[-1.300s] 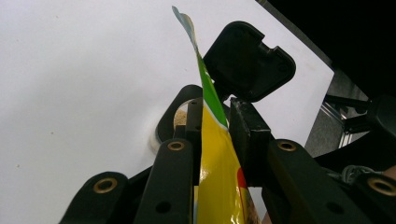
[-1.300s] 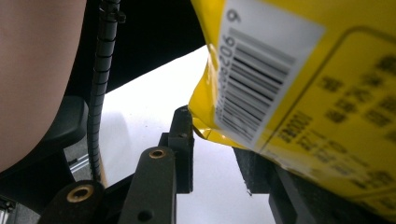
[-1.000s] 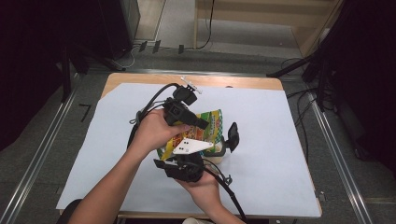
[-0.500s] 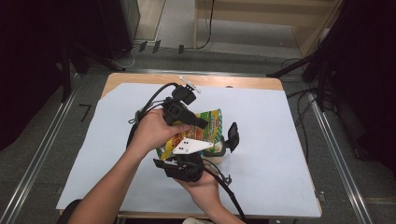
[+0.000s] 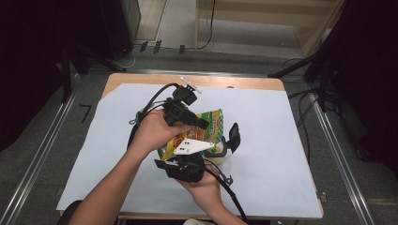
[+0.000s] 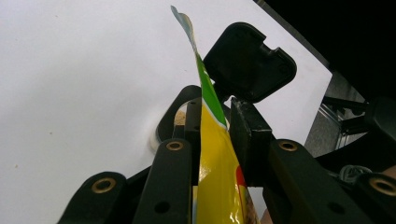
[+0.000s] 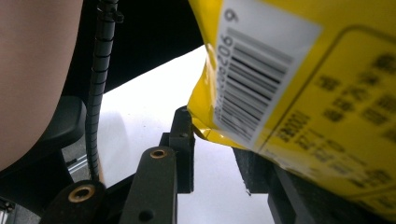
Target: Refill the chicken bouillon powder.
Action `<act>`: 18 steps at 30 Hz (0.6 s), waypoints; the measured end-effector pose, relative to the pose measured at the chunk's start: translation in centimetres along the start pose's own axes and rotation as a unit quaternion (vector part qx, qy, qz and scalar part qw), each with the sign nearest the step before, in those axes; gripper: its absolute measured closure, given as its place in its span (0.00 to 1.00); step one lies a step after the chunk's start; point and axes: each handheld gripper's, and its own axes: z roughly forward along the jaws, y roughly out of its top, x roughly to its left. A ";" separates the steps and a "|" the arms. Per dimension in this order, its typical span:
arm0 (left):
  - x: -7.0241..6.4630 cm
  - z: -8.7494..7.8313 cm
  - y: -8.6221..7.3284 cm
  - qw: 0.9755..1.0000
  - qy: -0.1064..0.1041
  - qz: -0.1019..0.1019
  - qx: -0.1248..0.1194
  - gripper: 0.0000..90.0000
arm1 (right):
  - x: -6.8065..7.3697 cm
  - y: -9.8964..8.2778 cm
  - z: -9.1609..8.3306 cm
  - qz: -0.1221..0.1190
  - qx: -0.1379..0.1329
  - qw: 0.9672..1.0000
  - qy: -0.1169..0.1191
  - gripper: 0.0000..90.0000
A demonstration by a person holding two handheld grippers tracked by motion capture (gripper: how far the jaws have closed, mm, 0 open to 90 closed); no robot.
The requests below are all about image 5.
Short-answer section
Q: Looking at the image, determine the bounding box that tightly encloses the glass seasoning jar black lid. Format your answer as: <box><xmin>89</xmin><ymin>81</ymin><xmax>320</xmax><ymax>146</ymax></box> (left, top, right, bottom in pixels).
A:
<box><xmin>204</xmin><ymin>122</ymin><xmax>242</xmax><ymax>166</ymax></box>

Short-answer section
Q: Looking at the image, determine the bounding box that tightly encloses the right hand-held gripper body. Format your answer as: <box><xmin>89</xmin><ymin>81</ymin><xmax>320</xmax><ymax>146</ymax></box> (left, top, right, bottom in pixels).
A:
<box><xmin>164</xmin><ymin>137</ymin><xmax>216</xmax><ymax>184</ymax></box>

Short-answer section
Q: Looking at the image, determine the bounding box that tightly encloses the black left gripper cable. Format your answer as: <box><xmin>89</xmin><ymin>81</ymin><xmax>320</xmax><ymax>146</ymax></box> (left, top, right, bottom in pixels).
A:
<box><xmin>126</xmin><ymin>82</ymin><xmax>182</xmax><ymax>151</ymax></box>

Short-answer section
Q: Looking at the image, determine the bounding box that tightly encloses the grey cabinet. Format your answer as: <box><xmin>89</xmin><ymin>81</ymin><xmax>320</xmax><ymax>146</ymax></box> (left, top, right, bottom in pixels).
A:
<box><xmin>120</xmin><ymin>0</ymin><xmax>143</xmax><ymax>43</ymax></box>

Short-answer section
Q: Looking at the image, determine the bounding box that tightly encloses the dark metal stand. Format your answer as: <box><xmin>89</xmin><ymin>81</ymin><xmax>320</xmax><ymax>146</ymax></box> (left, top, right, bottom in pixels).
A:
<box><xmin>60</xmin><ymin>43</ymin><xmax>126</xmax><ymax>104</ymax></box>

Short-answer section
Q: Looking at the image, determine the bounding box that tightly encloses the black floor cable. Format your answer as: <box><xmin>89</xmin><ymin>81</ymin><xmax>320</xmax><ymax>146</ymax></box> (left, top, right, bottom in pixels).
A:
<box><xmin>283</xmin><ymin>57</ymin><xmax>323</xmax><ymax>165</ymax></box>

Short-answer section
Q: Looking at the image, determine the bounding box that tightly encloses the wooden shelf unit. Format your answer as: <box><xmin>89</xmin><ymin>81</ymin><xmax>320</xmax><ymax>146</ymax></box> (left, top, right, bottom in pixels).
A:
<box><xmin>194</xmin><ymin>0</ymin><xmax>346</xmax><ymax>59</ymax></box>

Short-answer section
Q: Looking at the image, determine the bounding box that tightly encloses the person's left hand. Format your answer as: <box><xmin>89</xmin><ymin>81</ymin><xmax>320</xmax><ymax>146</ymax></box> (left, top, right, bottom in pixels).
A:
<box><xmin>129</xmin><ymin>108</ymin><xmax>192</xmax><ymax>161</ymax></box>

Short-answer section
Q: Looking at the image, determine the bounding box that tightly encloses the aluminium floor rail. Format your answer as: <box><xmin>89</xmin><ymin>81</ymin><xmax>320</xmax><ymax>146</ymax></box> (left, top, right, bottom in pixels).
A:
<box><xmin>308</xmin><ymin>92</ymin><xmax>375</xmax><ymax>225</ymax></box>
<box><xmin>0</xmin><ymin>73</ymin><xmax>84</xmax><ymax>225</ymax></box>

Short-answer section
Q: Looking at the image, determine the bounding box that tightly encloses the white garment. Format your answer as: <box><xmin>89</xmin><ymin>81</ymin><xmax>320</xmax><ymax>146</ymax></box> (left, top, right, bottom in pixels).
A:
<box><xmin>182</xmin><ymin>217</ymin><xmax>205</xmax><ymax>225</ymax></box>

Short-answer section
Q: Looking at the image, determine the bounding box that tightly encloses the white paper sheet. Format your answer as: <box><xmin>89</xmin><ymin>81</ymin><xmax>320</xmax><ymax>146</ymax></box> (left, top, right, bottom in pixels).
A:
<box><xmin>55</xmin><ymin>82</ymin><xmax>324</xmax><ymax>219</ymax></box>

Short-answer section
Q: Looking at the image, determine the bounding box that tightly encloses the black hanging cable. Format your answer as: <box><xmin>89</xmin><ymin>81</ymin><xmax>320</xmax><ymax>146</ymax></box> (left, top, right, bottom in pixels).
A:
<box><xmin>196</xmin><ymin>0</ymin><xmax>218</xmax><ymax>51</ymax></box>

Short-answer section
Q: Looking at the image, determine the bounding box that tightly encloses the black curtain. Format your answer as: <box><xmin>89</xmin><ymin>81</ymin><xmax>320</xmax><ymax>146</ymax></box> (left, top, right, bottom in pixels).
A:
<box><xmin>313</xmin><ymin>0</ymin><xmax>398</xmax><ymax>176</ymax></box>
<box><xmin>0</xmin><ymin>0</ymin><xmax>134</xmax><ymax>153</ymax></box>

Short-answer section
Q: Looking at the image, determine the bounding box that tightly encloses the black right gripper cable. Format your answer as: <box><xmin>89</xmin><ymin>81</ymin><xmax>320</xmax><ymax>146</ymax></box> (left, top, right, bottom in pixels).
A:
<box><xmin>203</xmin><ymin>158</ymin><xmax>251</xmax><ymax>225</ymax></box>

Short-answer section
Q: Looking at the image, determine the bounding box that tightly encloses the white floor cable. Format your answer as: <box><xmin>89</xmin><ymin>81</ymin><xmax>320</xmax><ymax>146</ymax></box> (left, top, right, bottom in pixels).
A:
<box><xmin>109</xmin><ymin>46</ymin><xmax>138</xmax><ymax>70</ymax></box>

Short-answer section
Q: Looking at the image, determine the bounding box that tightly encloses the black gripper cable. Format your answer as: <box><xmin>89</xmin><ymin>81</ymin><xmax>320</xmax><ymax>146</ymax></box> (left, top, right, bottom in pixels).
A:
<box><xmin>126</xmin><ymin>82</ymin><xmax>182</xmax><ymax>151</ymax></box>
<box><xmin>203</xmin><ymin>158</ymin><xmax>251</xmax><ymax>225</ymax></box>

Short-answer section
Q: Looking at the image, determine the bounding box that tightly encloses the yellow green seasoning packet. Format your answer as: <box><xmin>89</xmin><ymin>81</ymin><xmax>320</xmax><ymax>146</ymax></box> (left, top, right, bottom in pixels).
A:
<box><xmin>157</xmin><ymin>108</ymin><xmax>225</xmax><ymax>162</ymax></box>

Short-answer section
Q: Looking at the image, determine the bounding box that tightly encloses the black tripod stand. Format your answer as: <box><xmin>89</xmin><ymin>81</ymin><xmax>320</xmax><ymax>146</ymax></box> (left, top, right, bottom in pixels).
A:
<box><xmin>267</xmin><ymin>52</ymin><xmax>334</xmax><ymax>113</ymax></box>

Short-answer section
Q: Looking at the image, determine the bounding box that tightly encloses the person's right hand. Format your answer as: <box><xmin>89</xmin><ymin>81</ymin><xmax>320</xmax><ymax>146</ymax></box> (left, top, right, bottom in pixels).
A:
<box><xmin>176</xmin><ymin>171</ymin><xmax>222</xmax><ymax>208</ymax></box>

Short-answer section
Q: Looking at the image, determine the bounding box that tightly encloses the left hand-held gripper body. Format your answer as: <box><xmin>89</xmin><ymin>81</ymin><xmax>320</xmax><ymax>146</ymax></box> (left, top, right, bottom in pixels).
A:
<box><xmin>161</xmin><ymin>75</ymin><xmax>204</xmax><ymax>128</ymax></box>

